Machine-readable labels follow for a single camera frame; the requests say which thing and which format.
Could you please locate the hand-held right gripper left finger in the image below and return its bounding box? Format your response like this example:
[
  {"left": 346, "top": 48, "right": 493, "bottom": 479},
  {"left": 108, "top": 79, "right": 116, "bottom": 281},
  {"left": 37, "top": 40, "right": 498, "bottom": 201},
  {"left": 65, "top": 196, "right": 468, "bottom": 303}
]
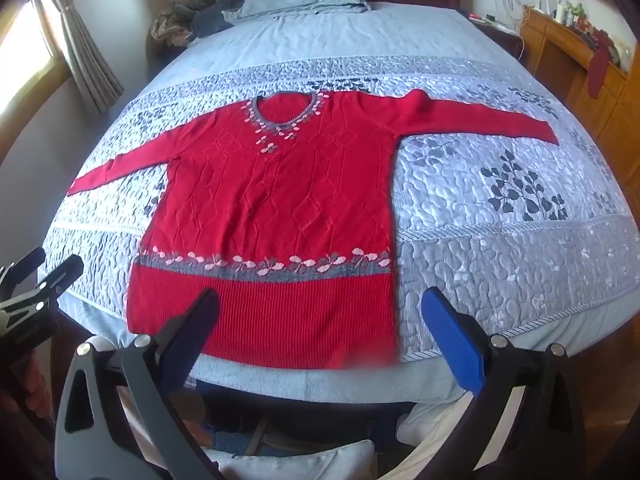
[{"left": 52, "top": 287, "right": 221, "bottom": 480}]

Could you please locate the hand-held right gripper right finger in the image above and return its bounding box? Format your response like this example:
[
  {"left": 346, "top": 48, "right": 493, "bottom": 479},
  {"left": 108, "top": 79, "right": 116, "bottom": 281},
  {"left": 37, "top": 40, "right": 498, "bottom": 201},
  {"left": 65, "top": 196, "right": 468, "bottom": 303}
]
[{"left": 421, "top": 287, "right": 587, "bottom": 480}]

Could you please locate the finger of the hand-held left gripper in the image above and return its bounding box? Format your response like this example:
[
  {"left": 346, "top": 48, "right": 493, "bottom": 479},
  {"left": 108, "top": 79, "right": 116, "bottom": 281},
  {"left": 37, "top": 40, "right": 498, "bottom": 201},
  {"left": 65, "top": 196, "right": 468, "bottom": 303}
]
[
  {"left": 0, "top": 247, "right": 47, "bottom": 288},
  {"left": 0, "top": 254, "right": 85, "bottom": 317}
]

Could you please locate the red knitted sweater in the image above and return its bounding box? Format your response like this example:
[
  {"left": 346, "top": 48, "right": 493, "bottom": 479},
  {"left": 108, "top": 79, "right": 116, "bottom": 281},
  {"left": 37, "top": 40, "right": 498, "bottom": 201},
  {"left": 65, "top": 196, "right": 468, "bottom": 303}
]
[{"left": 67, "top": 87, "right": 558, "bottom": 372}]

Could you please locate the dark blue clothes pile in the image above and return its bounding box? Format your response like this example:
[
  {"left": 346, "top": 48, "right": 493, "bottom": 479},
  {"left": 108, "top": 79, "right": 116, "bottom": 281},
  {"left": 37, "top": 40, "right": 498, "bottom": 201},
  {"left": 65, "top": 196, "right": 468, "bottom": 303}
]
[{"left": 191, "top": 0, "right": 248, "bottom": 39}]

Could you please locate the person's left hand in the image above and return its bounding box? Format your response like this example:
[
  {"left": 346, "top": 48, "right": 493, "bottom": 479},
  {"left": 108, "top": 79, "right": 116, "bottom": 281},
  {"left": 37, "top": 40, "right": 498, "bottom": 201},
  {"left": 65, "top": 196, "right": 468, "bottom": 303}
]
[{"left": 0, "top": 355, "right": 55, "bottom": 428}]

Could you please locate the white cloth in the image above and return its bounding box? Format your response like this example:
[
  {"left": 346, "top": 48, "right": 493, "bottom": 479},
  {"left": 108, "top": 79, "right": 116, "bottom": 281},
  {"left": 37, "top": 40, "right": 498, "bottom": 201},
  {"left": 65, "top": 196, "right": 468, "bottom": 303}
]
[{"left": 396, "top": 394, "right": 477, "bottom": 450}]

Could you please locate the floral quilted bedspread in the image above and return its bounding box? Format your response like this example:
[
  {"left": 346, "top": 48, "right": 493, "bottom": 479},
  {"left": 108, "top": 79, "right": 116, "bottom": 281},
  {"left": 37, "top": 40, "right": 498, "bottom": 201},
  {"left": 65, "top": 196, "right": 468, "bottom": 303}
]
[{"left": 37, "top": 2, "right": 640, "bottom": 362}]

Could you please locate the light blue bed sheet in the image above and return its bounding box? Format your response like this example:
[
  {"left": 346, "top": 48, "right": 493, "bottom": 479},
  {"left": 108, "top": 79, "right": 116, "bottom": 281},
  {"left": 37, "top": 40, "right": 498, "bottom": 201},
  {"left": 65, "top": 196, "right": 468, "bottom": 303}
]
[{"left": 75, "top": 300, "right": 556, "bottom": 407}]

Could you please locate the pale blue cloth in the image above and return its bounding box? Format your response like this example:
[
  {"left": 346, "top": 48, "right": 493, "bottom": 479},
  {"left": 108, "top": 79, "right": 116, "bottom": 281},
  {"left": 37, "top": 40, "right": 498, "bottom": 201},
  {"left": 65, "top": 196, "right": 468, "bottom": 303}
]
[{"left": 207, "top": 439, "right": 377, "bottom": 480}]

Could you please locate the wooden framed window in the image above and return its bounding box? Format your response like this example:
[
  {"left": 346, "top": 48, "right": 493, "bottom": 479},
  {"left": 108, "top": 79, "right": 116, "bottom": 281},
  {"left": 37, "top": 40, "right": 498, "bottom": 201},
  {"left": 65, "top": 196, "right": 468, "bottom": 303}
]
[{"left": 0, "top": 0, "right": 72, "bottom": 122}]

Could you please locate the beige curtain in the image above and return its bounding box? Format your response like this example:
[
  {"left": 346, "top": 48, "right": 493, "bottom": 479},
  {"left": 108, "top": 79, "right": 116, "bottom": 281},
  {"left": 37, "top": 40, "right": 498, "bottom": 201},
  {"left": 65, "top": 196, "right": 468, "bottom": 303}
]
[{"left": 37, "top": 0, "right": 124, "bottom": 114}]

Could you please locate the brown patterned cloth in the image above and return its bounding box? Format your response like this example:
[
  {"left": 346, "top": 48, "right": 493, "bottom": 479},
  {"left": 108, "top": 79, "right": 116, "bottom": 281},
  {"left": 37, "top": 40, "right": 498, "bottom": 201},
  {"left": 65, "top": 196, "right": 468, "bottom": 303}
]
[{"left": 149, "top": 6, "right": 195, "bottom": 50}]

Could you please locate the wooden cabinet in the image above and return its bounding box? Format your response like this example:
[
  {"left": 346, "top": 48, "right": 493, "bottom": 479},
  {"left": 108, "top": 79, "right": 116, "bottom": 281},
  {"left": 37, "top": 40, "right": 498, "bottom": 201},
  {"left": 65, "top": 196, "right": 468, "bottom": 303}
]
[{"left": 519, "top": 5, "right": 640, "bottom": 198}]

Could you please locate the dark wooden nightstand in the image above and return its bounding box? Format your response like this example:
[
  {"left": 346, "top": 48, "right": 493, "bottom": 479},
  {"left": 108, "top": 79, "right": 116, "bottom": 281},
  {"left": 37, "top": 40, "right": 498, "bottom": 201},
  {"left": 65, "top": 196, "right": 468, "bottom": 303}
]
[{"left": 467, "top": 10, "right": 527, "bottom": 63}]

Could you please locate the dark red hanging cloth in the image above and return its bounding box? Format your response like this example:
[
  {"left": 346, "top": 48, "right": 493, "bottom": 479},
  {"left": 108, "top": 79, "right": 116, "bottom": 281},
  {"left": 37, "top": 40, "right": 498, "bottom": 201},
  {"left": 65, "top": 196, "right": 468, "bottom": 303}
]
[{"left": 587, "top": 30, "right": 614, "bottom": 99}]

